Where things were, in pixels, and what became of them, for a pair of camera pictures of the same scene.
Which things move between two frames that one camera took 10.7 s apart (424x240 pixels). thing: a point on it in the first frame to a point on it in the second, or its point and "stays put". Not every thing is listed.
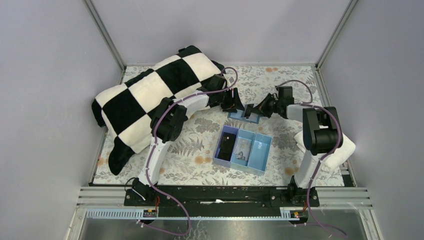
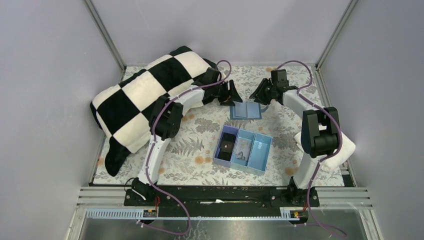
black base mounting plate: x=251 y=198 stays put
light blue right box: x=258 y=158 stays put
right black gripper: x=262 y=106 to x=265 y=91
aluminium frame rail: x=330 y=196 stays put
